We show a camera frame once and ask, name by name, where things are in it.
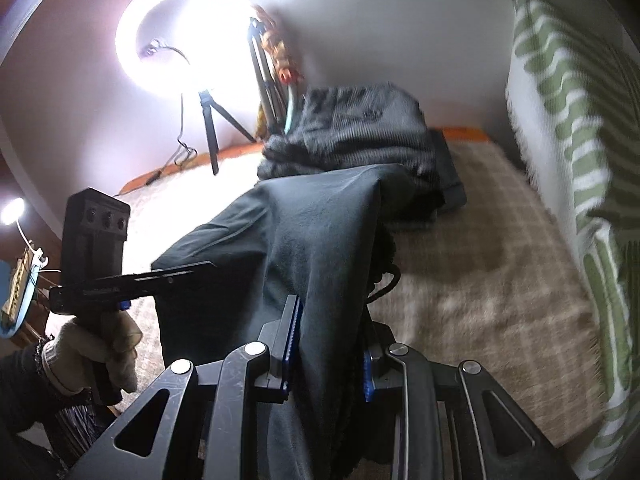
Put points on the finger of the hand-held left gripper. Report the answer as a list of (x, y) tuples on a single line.
[(160, 280)]

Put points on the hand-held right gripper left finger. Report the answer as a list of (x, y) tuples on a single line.
[(292, 342)]

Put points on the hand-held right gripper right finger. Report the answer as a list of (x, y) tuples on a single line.
[(368, 377)]

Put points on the dark grey pants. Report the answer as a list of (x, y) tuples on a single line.
[(310, 240)]

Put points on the person's left forearm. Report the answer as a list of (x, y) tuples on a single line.
[(20, 395)]

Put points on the person's left hand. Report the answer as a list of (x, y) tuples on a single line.
[(70, 352)]

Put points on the small round lamp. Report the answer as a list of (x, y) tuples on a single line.
[(11, 211)]

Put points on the blue curved object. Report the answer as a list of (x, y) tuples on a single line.
[(22, 305)]

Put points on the beige plaid blanket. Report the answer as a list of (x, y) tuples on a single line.
[(475, 270)]

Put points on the short black tripod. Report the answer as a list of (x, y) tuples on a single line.
[(210, 125)]

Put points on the dark shiny plastic bag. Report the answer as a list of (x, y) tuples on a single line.
[(82, 430)]

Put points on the hanging orange bead decoration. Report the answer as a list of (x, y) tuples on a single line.
[(285, 67)]

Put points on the orange bed edge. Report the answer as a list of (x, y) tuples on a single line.
[(460, 134)]

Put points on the green leaf print throw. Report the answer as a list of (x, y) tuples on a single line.
[(560, 110)]

